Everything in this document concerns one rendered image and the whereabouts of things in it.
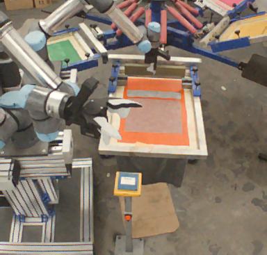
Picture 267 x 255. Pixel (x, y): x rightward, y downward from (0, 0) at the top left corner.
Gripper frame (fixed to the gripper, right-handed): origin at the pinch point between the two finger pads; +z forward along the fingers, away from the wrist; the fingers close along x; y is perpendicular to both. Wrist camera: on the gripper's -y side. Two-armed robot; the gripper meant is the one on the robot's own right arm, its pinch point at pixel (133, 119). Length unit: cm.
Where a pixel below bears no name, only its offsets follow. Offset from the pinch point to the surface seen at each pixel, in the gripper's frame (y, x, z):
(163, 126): 62, -79, -7
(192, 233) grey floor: 159, -77, 31
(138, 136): 64, -66, -18
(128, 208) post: 92, -37, -11
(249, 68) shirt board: 51, -165, 40
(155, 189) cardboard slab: 153, -106, -10
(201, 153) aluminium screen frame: 61, -63, 19
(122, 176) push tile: 66, -37, -16
